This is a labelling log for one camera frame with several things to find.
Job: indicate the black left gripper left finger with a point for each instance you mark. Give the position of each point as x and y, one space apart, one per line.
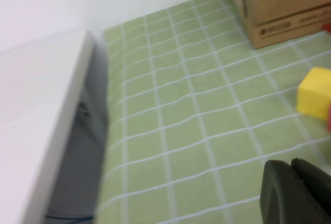
274 195

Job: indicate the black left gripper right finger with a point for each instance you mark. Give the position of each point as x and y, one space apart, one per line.
314 182

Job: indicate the red shrimp stick snack bag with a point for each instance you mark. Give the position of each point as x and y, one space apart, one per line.
327 27

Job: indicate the pink foam cube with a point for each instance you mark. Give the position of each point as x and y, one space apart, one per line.
329 119

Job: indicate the yellow foam cube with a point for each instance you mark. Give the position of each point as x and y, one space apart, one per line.
313 94

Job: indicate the green checked tablecloth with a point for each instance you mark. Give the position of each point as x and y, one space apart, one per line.
196 120

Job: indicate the cardboard box with printed number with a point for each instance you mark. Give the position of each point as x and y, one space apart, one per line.
282 6

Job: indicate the white side table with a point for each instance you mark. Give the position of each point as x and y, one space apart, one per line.
33 120

